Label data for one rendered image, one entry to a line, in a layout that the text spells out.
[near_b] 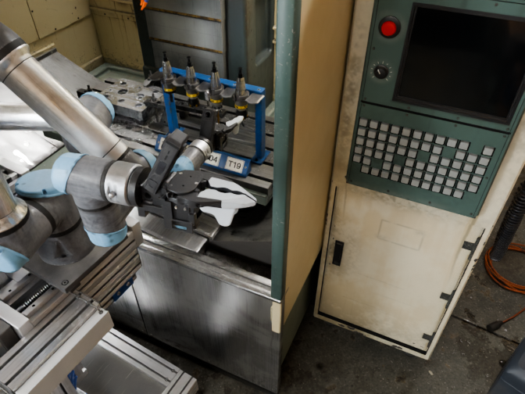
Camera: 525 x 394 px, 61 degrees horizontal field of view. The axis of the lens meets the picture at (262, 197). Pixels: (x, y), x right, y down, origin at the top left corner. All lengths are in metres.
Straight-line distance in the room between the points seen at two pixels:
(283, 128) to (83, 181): 0.48
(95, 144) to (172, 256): 0.84
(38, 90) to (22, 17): 2.17
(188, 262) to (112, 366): 0.71
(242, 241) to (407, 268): 0.68
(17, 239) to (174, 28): 1.72
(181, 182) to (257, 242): 1.03
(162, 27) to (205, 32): 0.27
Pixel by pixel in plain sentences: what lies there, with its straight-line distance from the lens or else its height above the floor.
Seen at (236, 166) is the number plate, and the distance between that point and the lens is 1.85.
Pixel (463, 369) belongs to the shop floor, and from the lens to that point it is 2.52.
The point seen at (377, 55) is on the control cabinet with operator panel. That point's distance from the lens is 1.38.
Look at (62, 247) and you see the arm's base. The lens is 1.26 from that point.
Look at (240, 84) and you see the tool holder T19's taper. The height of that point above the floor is 1.27.
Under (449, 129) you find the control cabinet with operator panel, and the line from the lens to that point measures 1.45.
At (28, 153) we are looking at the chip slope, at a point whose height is 0.66.
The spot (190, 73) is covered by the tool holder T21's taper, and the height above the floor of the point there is 1.27.
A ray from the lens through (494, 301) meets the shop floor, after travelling 2.83.
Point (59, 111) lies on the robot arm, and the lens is 0.95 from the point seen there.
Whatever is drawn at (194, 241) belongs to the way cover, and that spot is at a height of 0.70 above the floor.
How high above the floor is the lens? 2.06
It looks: 42 degrees down
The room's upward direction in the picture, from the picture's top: straight up
